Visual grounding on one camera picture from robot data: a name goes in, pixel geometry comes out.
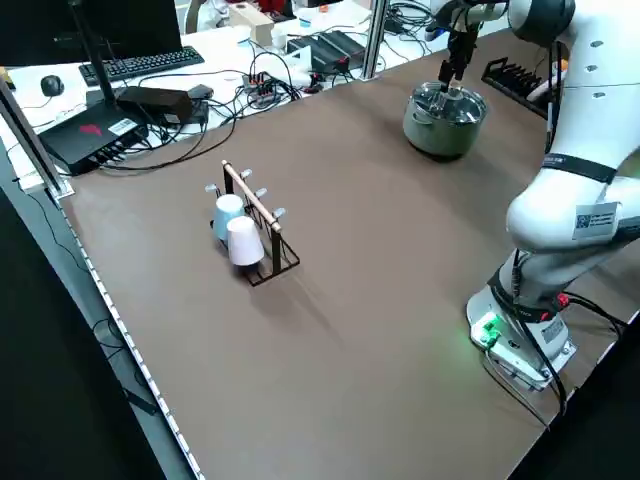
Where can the white cup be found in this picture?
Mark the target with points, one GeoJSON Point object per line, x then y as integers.
{"type": "Point", "coordinates": [245, 245]}

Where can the black computer monitor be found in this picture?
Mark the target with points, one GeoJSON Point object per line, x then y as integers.
{"type": "Point", "coordinates": [100, 25]}

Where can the aluminium frame post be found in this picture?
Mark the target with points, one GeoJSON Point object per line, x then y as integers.
{"type": "Point", "coordinates": [375, 40]}

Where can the light blue cup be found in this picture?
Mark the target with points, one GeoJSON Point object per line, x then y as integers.
{"type": "Point", "coordinates": [227, 215]}

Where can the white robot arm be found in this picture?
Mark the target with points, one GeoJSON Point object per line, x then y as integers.
{"type": "Point", "coordinates": [575, 215]}

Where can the black dish rack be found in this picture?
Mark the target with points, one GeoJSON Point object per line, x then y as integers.
{"type": "Point", "coordinates": [510, 80]}

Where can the black keyboard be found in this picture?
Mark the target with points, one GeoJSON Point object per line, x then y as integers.
{"type": "Point", "coordinates": [145, 62]}

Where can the black monitor stand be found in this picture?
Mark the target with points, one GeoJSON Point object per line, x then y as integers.
{"type": "Point", "coordinates": [95, 50]}

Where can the glass pot lid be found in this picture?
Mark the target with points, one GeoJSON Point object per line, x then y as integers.
{"type": "Point", "coordinates": [460, 107]}

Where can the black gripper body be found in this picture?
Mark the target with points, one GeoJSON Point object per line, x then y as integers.
{"type": "Point", "coordinates": [462, 47]}

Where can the black computer mouse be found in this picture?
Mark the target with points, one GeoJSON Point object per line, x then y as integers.
{"type": "Point", "coordinates": [52, 85]}

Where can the black power brick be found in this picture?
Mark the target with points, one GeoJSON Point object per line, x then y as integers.
{"type": "Point", "coordinates": [155, 100]}

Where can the aluminium frame profile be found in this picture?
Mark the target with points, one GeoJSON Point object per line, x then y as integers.
{"type": "Point", "coordinates": [30, 140]}

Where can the cardboard box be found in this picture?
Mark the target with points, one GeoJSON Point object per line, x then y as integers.
{"type": "Point", "coordinates": [250, 20]}

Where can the grey usb hub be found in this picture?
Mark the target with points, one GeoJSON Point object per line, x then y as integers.
{"type": "Point", "coordinates": [260, 85]}

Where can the black box with red logo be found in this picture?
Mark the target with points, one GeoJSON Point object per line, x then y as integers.
{"type": "Point", "coordinates": [85, 135]}

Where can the white plate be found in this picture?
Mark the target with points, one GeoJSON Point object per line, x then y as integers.
{"type": "Point", "coordinates": [539, 92]}

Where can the steel cooking pot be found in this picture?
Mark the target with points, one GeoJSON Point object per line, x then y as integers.
{"type": "Point", "coordinates": [440, 140]}

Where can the black power supply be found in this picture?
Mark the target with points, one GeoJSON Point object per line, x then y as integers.
{"type": "Point", "coordinates": [330, 45]}

